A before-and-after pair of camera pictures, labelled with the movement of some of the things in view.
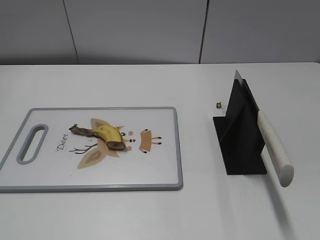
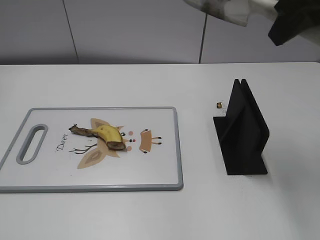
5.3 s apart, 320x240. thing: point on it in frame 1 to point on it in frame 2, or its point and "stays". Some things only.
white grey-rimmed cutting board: x=65 y=161 stays
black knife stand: x=239 y=134 stays
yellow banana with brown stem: x=110 y=135 stays
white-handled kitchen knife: x=279 y=159 to x=241 y=11
